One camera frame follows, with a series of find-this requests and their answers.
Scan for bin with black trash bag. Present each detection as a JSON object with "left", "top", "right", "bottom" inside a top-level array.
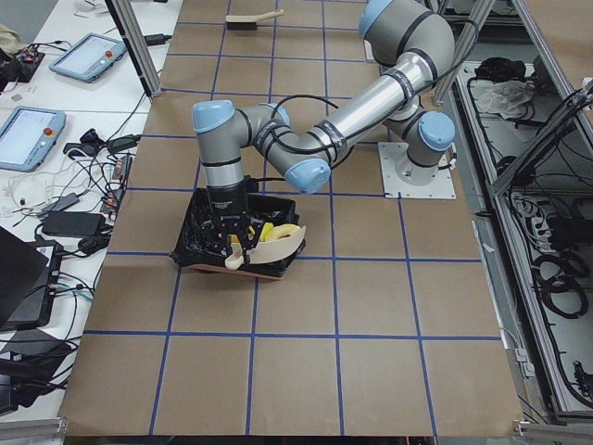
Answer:
[{"left": 170, "top": 187, "right": 299, "bottom": 279}]

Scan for blue teach pendant lower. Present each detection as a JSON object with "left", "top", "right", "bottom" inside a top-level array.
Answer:
[{"left": 1, "top": 106, "right": 66, "bottom": 172}]

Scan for beige plastic dustpan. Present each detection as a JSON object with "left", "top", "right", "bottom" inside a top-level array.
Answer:
[{"left": 249, "top": 226, "right": 307, "bottom": 264}]

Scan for blue teach pendant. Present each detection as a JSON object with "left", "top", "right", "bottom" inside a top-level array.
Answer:
[
  {"left": 49, "top": 32, "right": 127, "bottom": 83},
  {"left": 1, "top": 106, "right": 66, "bottom": 172}
]

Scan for pale melon rind slice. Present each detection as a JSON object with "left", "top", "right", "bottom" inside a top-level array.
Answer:
[{"left": 266, "top": 223, "right": 300, "bottom": 241}]

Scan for beige hand brush black bristles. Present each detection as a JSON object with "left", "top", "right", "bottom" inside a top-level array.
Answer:
[{"left": 225, "top": 9, "right": 284, "bottom": 31}]

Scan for black power adapter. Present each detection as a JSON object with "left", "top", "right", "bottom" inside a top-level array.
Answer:
[{"left": 42, "top": 211, "right": 105, "bottom": 237}]

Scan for black laptop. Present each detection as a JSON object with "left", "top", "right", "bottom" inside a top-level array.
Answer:
[{"left": 1, "top": 228, "right": 63, "bottom": 332}]

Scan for yellow green sponge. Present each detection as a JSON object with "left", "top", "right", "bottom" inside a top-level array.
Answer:
[{"left": 259, "top": 222, "right": 274, "bottom": 242}]

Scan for aluminium frame post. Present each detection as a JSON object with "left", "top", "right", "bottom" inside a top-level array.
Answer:
[{"left": 105, "top": 0, "right": 161, "bottom": 98}]

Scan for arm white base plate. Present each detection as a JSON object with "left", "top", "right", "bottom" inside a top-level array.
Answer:
[{"left": 378, "top": 142, "right": 456, "bottom": 200}]

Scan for blue teach pendant upper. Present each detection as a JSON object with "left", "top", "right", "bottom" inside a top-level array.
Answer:
[{"left": 49, "top": 32, "right": 127, "bottom": 83}]

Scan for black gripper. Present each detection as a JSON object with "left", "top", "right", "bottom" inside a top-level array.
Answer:
[{"left": 207, "top": 183, "right": 259, "bottom": 264}]

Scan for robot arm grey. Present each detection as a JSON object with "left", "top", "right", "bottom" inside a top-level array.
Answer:
[{"left": 192, "top": 1, "right": 455, "bottom": 269}]

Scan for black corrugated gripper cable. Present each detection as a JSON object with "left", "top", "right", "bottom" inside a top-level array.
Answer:
[{"left": 243, "top": 95, "right": 353, "bottom": 184}]

